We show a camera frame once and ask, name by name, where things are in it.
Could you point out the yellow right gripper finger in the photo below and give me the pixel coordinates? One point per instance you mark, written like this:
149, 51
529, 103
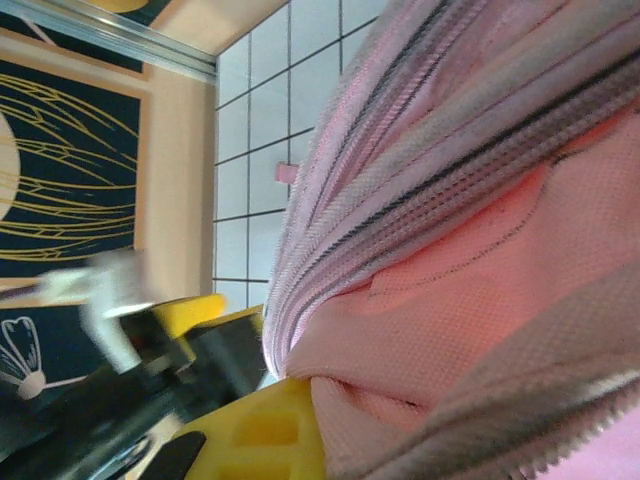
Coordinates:
260, 440

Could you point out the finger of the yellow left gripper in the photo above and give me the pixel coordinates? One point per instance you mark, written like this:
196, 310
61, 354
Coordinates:
230, 355
185, 320

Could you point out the pink backpack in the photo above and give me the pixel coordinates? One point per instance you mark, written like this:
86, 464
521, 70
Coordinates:
450, 225

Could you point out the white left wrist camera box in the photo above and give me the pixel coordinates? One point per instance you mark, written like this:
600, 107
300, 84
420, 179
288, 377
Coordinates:
95, 305

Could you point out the aluminium frame post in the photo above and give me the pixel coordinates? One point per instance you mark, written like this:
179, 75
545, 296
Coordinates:
125, 40

